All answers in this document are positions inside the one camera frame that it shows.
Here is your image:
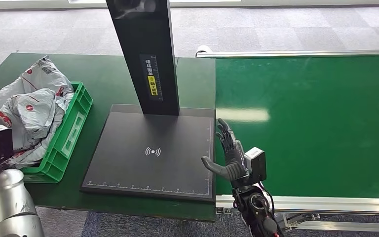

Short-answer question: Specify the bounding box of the green conveyor belt silver frame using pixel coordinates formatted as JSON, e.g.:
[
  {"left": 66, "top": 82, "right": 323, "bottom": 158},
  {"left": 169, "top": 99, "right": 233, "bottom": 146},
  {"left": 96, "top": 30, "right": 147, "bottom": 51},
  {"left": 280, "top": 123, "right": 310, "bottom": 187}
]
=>
[{"left": 195, "top": 44, "right": 379, "bottom": 232}]

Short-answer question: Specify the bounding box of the green plastic crate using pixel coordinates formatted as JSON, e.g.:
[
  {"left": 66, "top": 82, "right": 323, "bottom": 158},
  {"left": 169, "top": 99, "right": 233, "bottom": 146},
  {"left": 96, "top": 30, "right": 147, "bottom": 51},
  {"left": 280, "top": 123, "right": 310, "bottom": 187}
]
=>
[{"left": 20, "top": 81, "right": 94, "bottom": 184}]

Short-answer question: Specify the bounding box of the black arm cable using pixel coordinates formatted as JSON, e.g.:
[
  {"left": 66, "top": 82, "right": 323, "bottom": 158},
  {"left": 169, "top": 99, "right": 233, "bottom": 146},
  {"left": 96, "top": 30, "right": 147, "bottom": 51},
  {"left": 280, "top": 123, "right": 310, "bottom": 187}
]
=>
[{"left": 259, "top": 182, "right": 276, "bottom": 217}]

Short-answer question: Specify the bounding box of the black inbound scanner machine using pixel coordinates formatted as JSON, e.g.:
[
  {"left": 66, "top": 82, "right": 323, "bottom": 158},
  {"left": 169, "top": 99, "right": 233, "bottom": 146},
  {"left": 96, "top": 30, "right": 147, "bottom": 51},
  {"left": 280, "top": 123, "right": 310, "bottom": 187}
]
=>
[{"left": 80, "top": 0, "right": 216, "bottom": 203}]

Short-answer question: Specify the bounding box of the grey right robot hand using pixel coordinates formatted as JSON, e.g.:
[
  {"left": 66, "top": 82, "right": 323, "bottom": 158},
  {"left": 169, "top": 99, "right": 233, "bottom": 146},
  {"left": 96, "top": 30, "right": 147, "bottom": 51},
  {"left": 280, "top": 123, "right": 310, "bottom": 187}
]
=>
[{"left": 201, "top": 118, "right": 252, "bottom": 189}]

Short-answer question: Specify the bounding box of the large crumpled grey mailer package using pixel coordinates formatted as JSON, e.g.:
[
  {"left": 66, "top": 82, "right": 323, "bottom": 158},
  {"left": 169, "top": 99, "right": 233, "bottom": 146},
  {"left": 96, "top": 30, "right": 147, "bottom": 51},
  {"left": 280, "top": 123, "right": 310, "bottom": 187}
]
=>
[{"left": 0, "top": 55, "right": 76, "bottom": 122}]

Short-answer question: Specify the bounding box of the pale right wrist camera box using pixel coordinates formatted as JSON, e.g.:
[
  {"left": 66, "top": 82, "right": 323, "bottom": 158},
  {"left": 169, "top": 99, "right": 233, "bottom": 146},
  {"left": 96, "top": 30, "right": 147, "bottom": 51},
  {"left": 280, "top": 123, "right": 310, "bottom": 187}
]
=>
[{"left": 244, "top": 147, "right": 267, "bottom": 184}]

